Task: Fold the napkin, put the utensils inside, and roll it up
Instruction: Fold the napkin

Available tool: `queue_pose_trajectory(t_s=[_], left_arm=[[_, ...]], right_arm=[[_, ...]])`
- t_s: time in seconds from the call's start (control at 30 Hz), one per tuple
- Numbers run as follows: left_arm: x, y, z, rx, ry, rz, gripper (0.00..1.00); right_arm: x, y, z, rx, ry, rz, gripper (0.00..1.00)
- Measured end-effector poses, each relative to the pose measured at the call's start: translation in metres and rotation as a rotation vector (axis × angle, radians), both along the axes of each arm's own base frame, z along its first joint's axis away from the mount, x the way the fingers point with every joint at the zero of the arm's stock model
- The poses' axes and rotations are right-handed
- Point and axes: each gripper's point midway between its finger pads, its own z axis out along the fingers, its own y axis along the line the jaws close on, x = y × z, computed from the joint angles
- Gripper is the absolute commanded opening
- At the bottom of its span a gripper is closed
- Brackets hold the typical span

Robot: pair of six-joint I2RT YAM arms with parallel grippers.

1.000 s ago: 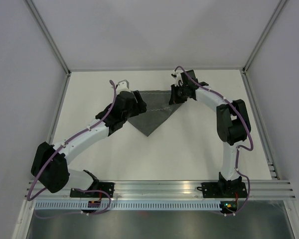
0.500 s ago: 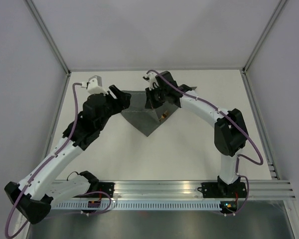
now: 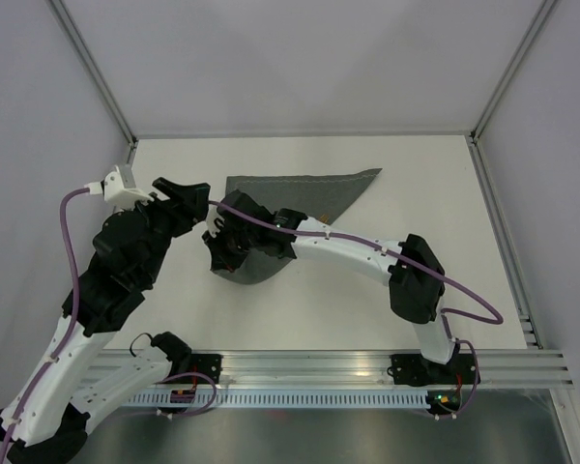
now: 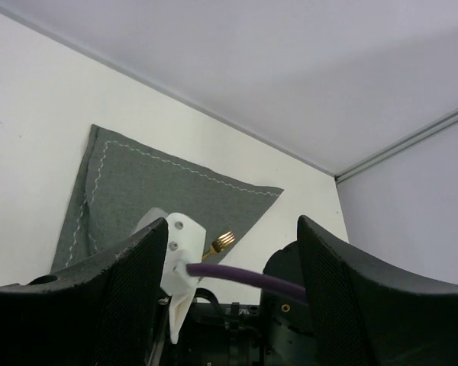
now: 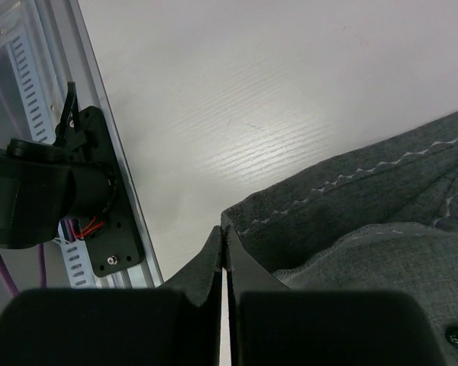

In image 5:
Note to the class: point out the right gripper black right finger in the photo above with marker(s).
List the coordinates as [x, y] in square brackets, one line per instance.
[244, 274]

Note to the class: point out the grey cloth napkin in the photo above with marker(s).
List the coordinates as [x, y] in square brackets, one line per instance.
[381, 217]

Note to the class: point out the aluminium rail front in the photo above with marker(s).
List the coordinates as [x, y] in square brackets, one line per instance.
[71, 48]

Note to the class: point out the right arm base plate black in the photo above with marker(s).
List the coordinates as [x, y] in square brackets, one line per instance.
[97, 197]

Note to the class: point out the white slotted cable duct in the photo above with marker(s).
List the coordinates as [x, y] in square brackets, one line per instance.
[40, 123]

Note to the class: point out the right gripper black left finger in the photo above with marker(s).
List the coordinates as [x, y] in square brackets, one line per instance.
[187, 309]

